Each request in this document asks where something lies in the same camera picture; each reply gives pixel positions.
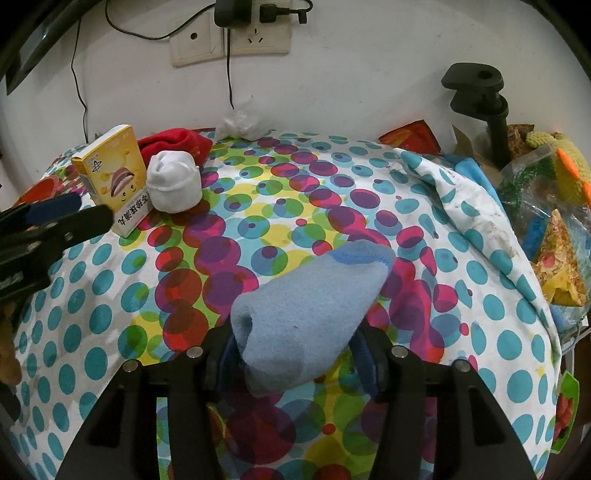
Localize light blue sock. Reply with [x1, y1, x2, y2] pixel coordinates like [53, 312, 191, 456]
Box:
[229, 240, 396, 396]

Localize yellow cartoon box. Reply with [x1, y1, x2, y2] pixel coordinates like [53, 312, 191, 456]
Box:
[72, 124, 153, 238]

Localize colourful polka dot cloth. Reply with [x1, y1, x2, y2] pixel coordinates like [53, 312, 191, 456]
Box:
[8, 133, 560, 479]

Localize small white rolled sock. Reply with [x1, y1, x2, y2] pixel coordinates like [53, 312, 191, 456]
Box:
[146, 150, 202, 214]

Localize red snack packet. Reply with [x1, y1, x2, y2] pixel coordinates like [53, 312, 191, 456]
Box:
[379, 120, 441, 155]

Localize clear plastic bag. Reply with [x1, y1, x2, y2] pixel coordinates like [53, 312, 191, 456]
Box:
[497, 142, 591, 333]

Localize yellow crochet toy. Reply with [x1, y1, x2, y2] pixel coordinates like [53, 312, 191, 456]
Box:
[526, 131, 590, 207]

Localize black clamp stand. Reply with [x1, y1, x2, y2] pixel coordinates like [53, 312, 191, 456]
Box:
[441, 62, 511, 170]

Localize black power adapter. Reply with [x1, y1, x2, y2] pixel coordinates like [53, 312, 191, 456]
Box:
[214, 0, 252, 29]

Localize black cable on wall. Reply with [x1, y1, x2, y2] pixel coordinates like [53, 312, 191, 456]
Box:
[68, 18, 90, 144]

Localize wall mounted dark monitor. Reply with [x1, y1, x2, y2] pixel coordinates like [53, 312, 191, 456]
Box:
[1, 0, 77, 95]

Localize white wall socket plate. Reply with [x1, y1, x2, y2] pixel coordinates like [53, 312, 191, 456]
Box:
[169, 13, 291, 68]

